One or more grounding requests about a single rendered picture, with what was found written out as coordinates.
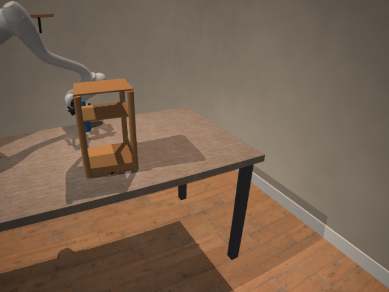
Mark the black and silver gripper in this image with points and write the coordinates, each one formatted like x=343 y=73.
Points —
x=71 y=108

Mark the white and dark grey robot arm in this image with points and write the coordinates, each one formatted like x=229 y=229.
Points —
x=14 y=20

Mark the brown wooden shelving unit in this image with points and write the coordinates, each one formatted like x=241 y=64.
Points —
x=112 y=158

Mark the blue bottle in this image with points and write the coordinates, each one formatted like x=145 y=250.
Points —
x=86 y=124

